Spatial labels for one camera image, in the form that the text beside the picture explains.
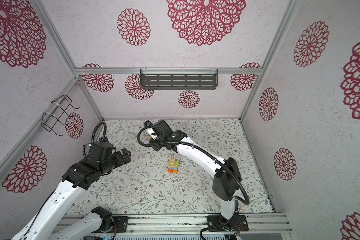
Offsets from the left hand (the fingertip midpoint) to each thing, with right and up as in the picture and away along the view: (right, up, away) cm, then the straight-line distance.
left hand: (123, 158), depth 74 cm
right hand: (+14, +11, +7) cm, 19 cm away
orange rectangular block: (+25, -11, +18) cm, 33 cm away
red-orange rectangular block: (+23, -11, +18) cm, 31 cm away
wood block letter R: (+24, -3, +21) cm, 32 cm away
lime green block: (+26, -6, +15) cm, 31 cm away
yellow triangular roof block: (+13, +10, -1) cm, 17 cm away
